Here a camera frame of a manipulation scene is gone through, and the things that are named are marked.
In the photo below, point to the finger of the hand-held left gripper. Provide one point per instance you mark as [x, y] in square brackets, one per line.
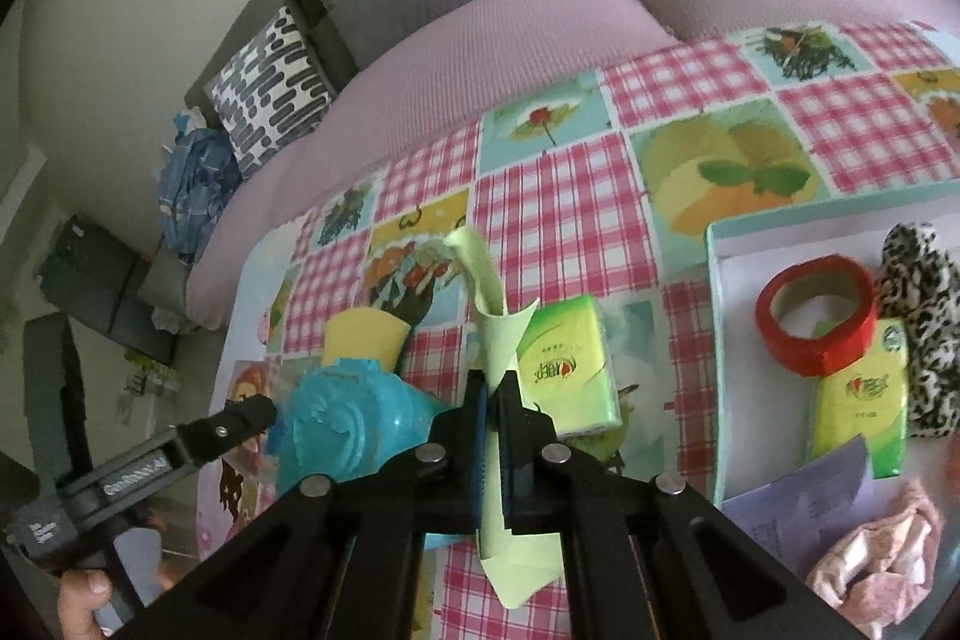
[232, 426]

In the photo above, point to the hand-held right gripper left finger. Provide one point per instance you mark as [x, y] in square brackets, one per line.
[476, 430]

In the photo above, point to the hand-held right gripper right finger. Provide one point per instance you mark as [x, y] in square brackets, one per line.
[510, 445]

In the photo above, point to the light green paper strip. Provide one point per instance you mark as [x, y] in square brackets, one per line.
[495, 332]

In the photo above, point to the light blue shallow box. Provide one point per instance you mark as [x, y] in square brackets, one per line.
[742, 265]

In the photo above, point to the lavender tissue packet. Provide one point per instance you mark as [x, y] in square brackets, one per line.
[810, 490]

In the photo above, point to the person's left hand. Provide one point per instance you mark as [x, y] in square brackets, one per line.
[82, 606]

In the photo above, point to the green tissue packet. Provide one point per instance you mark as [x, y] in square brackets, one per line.
[862, 407]
[562, 362]

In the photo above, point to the yellow sponge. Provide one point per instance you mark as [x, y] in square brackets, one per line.
[360, 336]

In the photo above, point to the dark storage cabinet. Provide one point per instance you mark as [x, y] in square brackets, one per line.
[90, 280]

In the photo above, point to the printed checkered blanket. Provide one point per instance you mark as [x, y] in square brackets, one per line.
[562, 212]

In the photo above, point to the blue crumpled cloth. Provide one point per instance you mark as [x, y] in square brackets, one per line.
[195, 190]

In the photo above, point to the red tape roll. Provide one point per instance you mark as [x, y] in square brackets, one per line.
[780, 340]

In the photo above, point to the white pillow with grey dashes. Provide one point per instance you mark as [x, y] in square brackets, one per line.
[270, 85]

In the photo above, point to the grey sofa with pink cover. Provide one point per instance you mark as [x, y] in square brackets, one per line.
[525, 48]

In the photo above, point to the pink floral cloth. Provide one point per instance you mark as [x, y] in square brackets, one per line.
[877, 565]

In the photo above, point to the leopard print cloth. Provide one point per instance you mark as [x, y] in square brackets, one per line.
[926, 325]

